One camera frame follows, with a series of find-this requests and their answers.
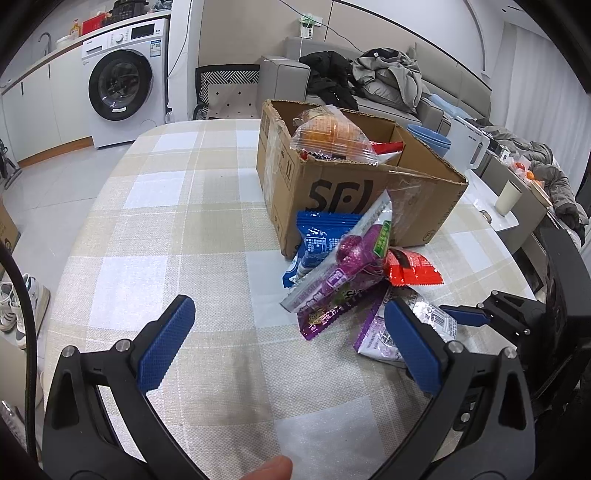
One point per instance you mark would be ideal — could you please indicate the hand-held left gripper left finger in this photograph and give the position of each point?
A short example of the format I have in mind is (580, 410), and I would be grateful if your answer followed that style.
(166, 341)

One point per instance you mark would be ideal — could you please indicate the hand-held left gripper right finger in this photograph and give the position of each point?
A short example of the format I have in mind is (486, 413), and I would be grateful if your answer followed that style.
(415, 346)

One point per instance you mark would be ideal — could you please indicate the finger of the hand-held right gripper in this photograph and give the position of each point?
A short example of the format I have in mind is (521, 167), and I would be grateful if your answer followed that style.
(466, 316)

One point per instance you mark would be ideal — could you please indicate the silver printed snack packet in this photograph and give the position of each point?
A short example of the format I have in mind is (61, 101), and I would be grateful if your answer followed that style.
(436, 318)

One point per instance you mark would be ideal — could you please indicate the purple and white snack packet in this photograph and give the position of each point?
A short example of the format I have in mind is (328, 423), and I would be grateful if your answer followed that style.
(376, 339)

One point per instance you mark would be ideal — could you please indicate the dark purple snack packet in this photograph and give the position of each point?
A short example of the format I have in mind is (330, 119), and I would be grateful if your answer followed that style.
(323, 318)

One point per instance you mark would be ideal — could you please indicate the purple fruit print snack packet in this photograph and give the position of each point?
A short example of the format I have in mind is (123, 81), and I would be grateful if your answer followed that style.
(355, 249)

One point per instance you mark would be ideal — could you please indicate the blue snack packet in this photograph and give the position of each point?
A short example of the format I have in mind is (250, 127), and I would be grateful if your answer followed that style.
(316, 242)

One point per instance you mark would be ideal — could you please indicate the large brown cardboard box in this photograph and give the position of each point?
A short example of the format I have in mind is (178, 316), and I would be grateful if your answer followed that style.
(341, 194)

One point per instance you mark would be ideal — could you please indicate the red and white snack packet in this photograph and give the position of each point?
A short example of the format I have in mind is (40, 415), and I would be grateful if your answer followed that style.
(388, 147)

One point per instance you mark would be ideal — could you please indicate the clear orange bread packet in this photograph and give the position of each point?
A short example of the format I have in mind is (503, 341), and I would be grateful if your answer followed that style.
(332, 134)

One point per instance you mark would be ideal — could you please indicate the person's left hand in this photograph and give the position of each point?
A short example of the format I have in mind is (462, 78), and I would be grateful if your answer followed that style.
(270, 470)

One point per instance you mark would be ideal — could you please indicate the cream cup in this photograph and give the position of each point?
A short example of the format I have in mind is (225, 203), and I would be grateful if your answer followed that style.
(508, 198)

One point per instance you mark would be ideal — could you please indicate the grey padded coat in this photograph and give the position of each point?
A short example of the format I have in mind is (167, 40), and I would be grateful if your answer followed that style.
(554, 184)

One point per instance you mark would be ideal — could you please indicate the white green sneaker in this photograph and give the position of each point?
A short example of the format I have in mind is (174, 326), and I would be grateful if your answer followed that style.
(34, 304)
(8, 307)

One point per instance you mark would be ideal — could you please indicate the blue bowl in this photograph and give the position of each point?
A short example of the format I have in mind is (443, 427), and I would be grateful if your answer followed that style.
(429, 134)
(442, 150)

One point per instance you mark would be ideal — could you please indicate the white electric kettle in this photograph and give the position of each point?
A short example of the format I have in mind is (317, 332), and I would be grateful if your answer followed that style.
(466, 143)

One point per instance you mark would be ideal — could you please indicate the small brown cardboard box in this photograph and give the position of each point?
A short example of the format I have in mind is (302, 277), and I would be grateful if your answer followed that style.
(7, 226)

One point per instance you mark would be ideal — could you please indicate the white curtain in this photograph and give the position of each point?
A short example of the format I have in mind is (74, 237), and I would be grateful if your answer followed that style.
(545, 83)

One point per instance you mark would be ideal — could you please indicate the grey jacket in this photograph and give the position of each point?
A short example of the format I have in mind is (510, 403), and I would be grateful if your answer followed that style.
(392, 78)

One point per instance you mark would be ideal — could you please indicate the black white patterned chair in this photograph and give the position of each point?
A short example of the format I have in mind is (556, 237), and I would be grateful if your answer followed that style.
(228, 92)

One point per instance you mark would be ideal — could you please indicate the white washing machine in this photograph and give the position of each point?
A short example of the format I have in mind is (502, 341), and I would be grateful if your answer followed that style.
(124, 87)

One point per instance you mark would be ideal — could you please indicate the white kitchen counter cabinets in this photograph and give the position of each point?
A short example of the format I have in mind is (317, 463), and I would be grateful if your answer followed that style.
(41, 106)

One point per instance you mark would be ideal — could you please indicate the black jacket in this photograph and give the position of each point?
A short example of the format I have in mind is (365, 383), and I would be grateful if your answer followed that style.
(330, 78)

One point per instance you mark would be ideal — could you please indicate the grey sofa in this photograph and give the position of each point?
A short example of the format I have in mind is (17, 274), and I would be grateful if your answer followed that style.
(281, 78)

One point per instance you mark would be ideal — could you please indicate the white bowl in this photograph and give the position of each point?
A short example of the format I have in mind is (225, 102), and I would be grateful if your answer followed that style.
(63, 42)

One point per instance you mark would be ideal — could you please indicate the curved metal faucet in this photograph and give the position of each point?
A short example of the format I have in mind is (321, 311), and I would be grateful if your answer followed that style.
(45, 41)

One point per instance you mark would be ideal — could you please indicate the yellow bottle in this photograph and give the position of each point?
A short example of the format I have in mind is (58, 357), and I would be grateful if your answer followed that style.
(75, 30)

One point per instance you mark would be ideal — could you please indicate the red box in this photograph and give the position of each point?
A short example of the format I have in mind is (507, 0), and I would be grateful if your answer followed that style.
(93, 24)

